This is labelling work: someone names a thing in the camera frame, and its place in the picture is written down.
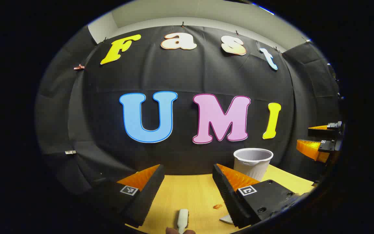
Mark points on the white ribbed garbage bin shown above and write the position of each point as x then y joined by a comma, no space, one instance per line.
253,164

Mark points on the white dustpan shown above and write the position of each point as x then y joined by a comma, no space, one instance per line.
227,219

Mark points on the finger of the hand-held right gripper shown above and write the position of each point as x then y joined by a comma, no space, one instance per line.
328,147
323,131

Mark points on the small white broom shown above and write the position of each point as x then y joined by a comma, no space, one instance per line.
182,219

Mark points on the small white cloth tag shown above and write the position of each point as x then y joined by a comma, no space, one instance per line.
70,152

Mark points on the wooden desktop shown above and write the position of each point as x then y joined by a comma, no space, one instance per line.
190,191

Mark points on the orange paper trash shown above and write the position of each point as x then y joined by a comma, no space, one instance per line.
218,206

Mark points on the pink cloth clip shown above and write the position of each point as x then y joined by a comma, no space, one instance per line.
79,67

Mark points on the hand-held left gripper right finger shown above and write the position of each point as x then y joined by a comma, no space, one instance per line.
226,195

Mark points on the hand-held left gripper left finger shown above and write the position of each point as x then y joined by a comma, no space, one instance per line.
148,198

